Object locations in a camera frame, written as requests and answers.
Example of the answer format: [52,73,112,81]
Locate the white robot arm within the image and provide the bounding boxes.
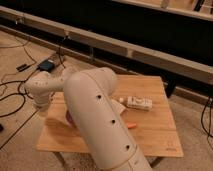
[25,67,153,171]

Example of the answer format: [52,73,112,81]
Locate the white rectangular box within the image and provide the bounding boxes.
[127,96,152,110]

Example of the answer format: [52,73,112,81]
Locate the wooden table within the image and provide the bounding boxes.
[37,75,183,157]

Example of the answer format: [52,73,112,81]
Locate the small orange object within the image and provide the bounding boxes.
[127,124,137,129]

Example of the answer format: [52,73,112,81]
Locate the dark purple bowl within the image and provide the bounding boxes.
[66,111,75,127]

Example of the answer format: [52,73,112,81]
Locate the black power adapter box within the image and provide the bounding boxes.
[38,60,55,71]

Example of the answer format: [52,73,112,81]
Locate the small black device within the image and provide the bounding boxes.
[16,64,30,72]

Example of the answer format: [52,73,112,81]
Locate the black floor cable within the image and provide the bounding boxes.
[0,71,38,118]

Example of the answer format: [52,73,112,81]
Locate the long wooden rail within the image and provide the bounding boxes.
[0,5,213,85]

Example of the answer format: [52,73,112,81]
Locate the black cable at right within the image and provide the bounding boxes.
[200,96,213,139]

